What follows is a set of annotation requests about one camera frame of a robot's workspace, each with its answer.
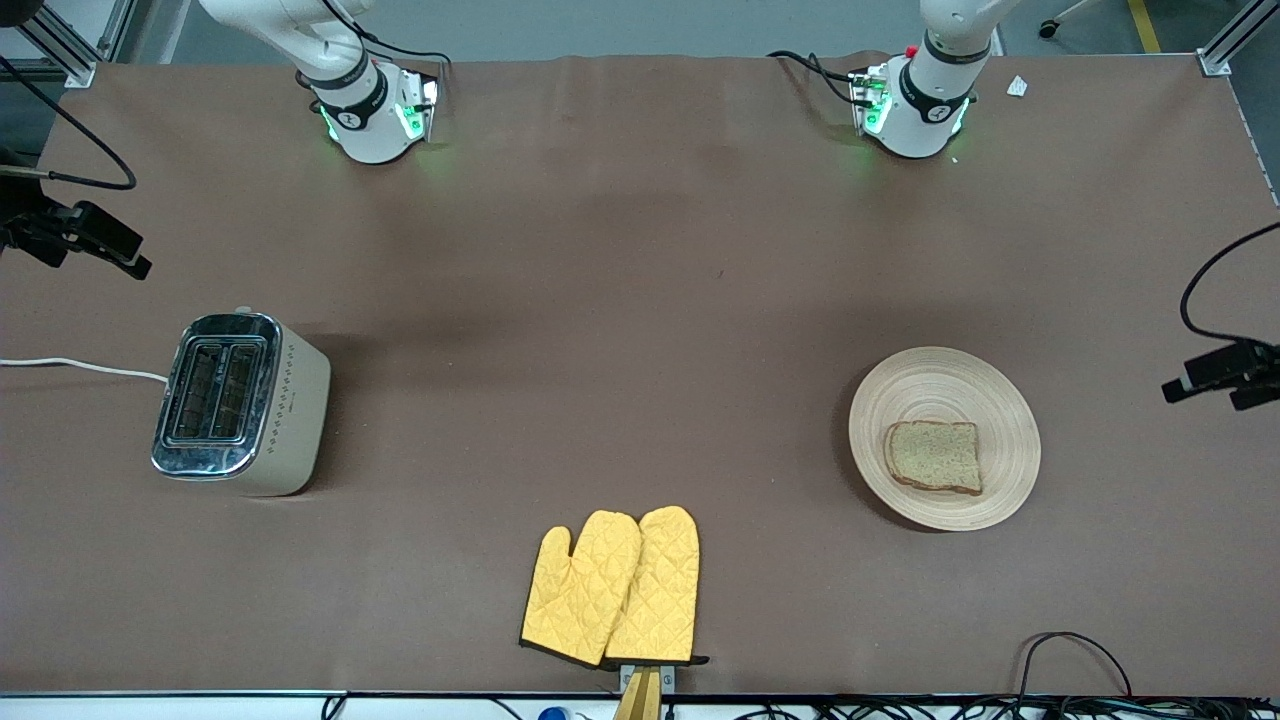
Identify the round light wooden plate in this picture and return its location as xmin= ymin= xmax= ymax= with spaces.
xmin=847 ymin=346 xmax=1043 ymax=533

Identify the brown bread toast slice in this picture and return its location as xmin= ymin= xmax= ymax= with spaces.
xmin=883 ymin=420 xmax=985 ymax=498

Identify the beige chrome two-slot toaster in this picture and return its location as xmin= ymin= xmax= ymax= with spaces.
xmin=150 ymin=312 xmax=332 ymax=498

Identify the black chair caster wheel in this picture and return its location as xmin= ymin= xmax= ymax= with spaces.
xmin=1037 ymin=0 xmax=1101 ymax=41

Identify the brown table cover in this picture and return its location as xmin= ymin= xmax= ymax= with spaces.
xmin=0 ymin=50 xmax=1280 ymax=699

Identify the yellow quilted mitt showing thumb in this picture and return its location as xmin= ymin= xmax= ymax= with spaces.
xmin=519 ymin=510 xmax=643 ymax=668

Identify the yellow quilted oven mitt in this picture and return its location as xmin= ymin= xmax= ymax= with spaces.
xmin=604 ymin=505 xmax=702 ymax=665

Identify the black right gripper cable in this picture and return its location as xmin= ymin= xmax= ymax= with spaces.
xmin=0 ymin=55 xmax=139 ymax=192

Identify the white toaster power cord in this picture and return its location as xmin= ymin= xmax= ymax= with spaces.
xmin=0 ymin=357 xmax=169 ymax=384

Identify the aluminium frame post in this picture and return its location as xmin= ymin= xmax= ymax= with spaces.
xmin=1196 ymin=0 xmax=1280 ymax=78
xmin=0 ymin=0 xmax=137 ymax=89

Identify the black looped cable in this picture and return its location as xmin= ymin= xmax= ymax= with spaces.
xmin=1014 ymin=631 xmax=1137 ymax=701

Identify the black right arm base cable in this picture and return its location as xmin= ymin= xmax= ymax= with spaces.
xmin=318 ymin=0 xmax=452 ymax=73

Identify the black arm base cable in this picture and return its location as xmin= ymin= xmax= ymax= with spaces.
xmin=767 ymin=50 xmax=863 ymax=107
xmin=318 ymin=0 xmax=452 ymax=73

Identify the black cable bundle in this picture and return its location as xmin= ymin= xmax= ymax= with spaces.
xmin=740 ymin=695 xmax=1280 ymax=720

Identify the black left arm base cable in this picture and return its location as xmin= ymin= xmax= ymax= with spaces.
xmin=767 ymin=50 xmax=863 ymax=107

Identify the wooden stick with metal bracket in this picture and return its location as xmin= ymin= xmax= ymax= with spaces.
xmin=612 ymin=662 xmax=677 ymax=720

